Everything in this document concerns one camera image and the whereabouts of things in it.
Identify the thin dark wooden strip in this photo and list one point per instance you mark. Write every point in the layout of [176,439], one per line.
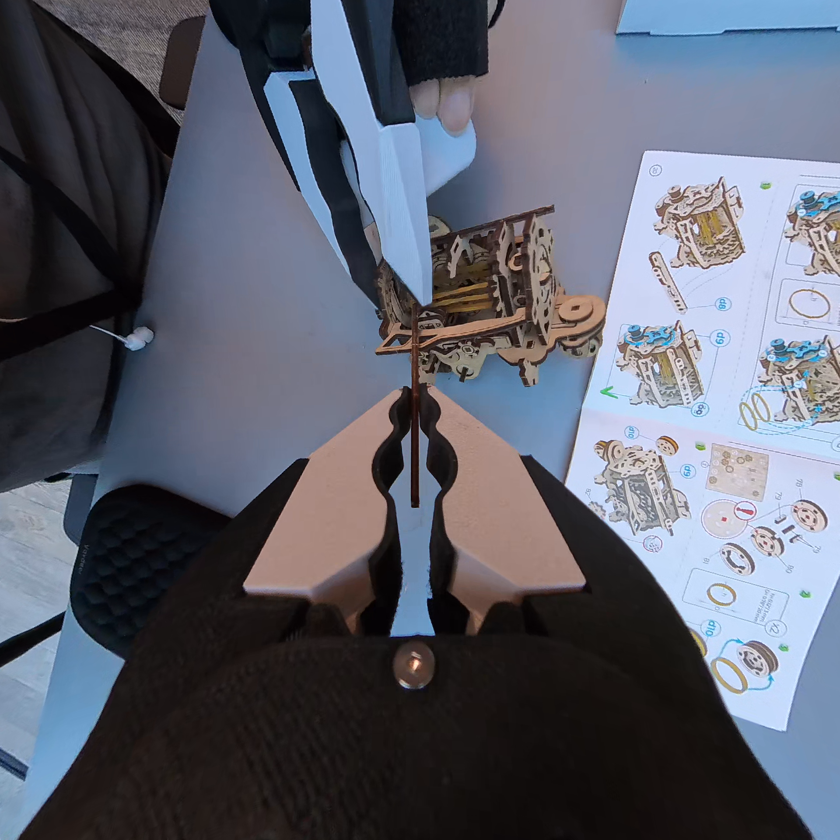
[415,459]

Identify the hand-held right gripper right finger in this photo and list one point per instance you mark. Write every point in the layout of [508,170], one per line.
[505,518]

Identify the person's dark clothing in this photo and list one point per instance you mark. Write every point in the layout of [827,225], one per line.
[65,275]

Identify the person's left hand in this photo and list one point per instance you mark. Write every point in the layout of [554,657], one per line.
[456,105]

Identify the black mesh office chair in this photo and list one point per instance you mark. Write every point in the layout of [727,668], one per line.
[138,564]

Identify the white cardboard box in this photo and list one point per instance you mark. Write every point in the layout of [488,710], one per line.
[722,16]

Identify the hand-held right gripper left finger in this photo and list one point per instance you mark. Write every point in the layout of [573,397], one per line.
[328,518]

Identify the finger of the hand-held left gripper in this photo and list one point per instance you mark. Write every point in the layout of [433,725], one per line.
[394,197]
[289,131]

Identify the illustrated instruction booklet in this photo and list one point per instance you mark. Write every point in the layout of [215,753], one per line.
[722,420]

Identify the wooden mechanical model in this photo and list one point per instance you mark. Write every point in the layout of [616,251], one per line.
[512,308]

